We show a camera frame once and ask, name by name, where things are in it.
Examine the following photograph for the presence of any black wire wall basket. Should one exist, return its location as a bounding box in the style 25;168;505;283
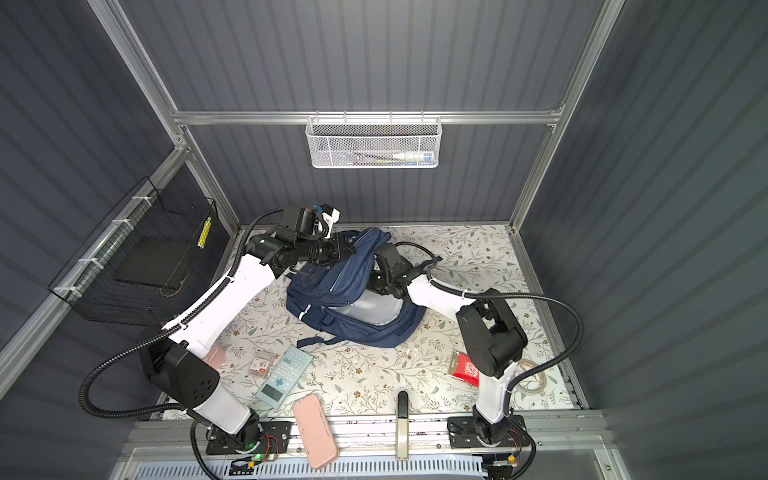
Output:
49;184;229;328

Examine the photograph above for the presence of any red card box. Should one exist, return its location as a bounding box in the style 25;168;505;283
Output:
448;351;480;387

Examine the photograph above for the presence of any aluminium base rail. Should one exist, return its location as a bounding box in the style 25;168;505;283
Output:
119;410;615;461

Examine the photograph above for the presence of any navy blue student backpack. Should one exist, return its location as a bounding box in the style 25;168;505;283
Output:
286;228;426;349

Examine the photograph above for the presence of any light blue calculator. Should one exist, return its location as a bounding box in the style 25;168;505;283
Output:
256;346;314;409

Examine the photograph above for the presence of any floral table mat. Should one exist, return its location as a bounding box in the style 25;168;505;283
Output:
160;223;577;420

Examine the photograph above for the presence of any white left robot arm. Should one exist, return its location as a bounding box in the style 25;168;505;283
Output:
78;204;354;444

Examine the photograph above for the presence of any white wire mesh basket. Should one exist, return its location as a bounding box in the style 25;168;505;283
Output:
305;115;443;170

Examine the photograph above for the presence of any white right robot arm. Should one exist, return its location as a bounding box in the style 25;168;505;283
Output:
369;241;585;446

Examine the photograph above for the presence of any black handled metal tool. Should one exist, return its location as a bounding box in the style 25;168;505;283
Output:
395;390;409;461

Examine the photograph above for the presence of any coloured pencils cup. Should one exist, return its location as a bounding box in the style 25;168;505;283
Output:
204;343;227;370

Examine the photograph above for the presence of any roll of clear tape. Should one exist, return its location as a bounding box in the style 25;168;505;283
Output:
515;359;548;394

